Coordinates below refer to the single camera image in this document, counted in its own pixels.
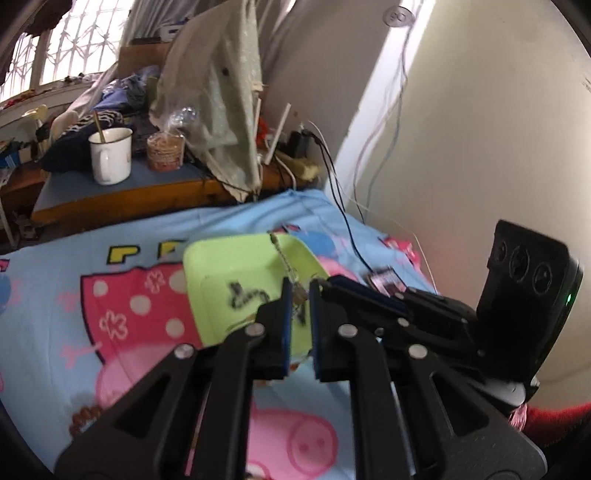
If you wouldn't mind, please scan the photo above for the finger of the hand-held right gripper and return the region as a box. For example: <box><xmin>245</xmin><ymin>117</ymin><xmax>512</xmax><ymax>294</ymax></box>
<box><xmin>329</xmin><ymin>275</ymin><xmax>419</xmax><ymax>306</ymax></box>
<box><xmin>323</xmin><ymin>282</ymin><xmax>483</xmax><ymax>371</ymax></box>

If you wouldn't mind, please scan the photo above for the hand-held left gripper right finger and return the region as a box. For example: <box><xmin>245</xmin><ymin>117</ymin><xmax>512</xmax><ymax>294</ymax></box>
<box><xmin>308</xmin><ymin>278</ymin><xmax>549</xmax><ymax>480</ymax></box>

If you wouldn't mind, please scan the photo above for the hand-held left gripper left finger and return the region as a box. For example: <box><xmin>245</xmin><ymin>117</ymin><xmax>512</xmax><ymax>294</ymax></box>
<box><xmin>54</xmin><ymin>277</ymin><xmax>296</xmax><ymax>480</ymax></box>

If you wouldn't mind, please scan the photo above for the silver chain necklace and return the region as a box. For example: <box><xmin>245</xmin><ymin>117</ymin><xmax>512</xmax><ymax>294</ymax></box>
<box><xmin>269</xmin><ymin>233</ymin><xmax>308</xmax><ymax>325</ymax></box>

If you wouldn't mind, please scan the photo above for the green plastic basket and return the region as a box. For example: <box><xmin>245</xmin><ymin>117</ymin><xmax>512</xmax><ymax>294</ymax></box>
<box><xmin>182</xmin><ymin>233</ymin><xmax>331</xmax><ymax>365</ymax></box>

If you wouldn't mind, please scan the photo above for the person's right forearm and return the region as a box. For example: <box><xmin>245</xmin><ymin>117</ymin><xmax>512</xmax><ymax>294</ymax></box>
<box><xmin>508</xmin><ymin>402</ymin><xmax>591</xmax><ymax>452</ymax></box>

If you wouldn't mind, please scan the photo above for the smartphone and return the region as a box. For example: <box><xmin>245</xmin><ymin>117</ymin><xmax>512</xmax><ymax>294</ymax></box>
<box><xmin>369</xmin><ymin>268</ymin><xmax>408</xmax><ymax>296</ymax></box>

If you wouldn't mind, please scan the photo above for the beige power strip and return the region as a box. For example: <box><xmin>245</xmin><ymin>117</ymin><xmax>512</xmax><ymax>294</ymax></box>
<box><xmin>276</xmin><ymin>152</ymin><xmax>320</xmax><ymax>179</ymax></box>

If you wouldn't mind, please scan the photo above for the black power adapter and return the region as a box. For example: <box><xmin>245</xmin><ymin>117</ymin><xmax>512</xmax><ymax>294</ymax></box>
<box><xmin>288</xmin><ymin>129</ymin><xmax>315</xmax><ymax>158</ymax></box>

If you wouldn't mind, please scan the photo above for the white router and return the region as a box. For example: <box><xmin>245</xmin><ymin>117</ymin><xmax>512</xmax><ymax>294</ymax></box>
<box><xmin>252</xmin><ymin>99</ymin><xmax>296</xmax><ymax>168</ymax></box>

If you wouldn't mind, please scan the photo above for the wooden desk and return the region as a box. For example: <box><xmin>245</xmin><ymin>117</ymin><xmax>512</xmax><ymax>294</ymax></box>
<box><xmin>31</xmin><ymin>157</ymin><xmax>324</xmax><ymax>228</ymax></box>

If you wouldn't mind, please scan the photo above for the pale green cloth cover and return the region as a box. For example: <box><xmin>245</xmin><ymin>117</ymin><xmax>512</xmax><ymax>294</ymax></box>
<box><xmin>150</xmin><ymin>0</ymin><xmax>264</xmax><ymax>204</ymax></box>

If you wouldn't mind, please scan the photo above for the white enamel mug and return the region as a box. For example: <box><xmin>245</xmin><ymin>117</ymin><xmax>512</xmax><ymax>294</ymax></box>
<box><xmin>89</xmin><ymin>128</ymin><xmax>134</xmax><ymax>186</ymax></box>

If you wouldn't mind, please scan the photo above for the cartoon pig printed blanket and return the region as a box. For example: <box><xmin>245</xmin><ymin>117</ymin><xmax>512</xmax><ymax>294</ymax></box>
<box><xmin>0</xmin><ymin>188</ymin><xmax>440</xmax><ymax>480</ymax></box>

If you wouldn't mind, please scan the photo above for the clear suction hook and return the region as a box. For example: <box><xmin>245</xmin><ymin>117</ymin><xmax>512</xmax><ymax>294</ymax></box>
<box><xmin>383</xmin><ymin>4</ymin><xmax>419</xmax><ymax>27</ymax></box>

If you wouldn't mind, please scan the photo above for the pile of clothes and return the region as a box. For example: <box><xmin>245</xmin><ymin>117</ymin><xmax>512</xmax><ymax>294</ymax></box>
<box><xmin>39</xmin><ymin>65</ymin><xmax>163</xmax><ymax>174</ymax></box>

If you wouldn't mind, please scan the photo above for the cardboard box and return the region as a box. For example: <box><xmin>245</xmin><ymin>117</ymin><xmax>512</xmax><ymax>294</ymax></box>
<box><xmin>119</xmin><ymin>42</ymin><xmax>172</xmax><ymax>75</ymax></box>

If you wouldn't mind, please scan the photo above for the cream small fan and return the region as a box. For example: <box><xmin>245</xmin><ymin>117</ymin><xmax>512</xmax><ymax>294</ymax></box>
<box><xmin>21</xmin><ymin>105</ymin><xmax>49</xmax><ymax>140</ymax></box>

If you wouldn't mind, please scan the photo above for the dark bead necklace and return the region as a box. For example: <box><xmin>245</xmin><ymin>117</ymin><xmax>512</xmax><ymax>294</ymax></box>
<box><xmin>229</xmin><ymin>281</ymin><xmax>272</xmax><ymax>316</ymax></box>

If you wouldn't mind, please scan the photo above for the black cable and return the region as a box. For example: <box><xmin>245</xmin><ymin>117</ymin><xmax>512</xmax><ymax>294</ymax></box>
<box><xmin>308</xmin><ymin>131</ymin><xmax>376</xmax><ymax>274</ymax></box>

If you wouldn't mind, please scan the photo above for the thin hanging wall cable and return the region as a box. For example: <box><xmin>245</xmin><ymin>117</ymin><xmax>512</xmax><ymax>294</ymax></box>
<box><xmin>353</xmin><ymin>0</ymin><xmax>424</xmax><ymax>219</ymax></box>

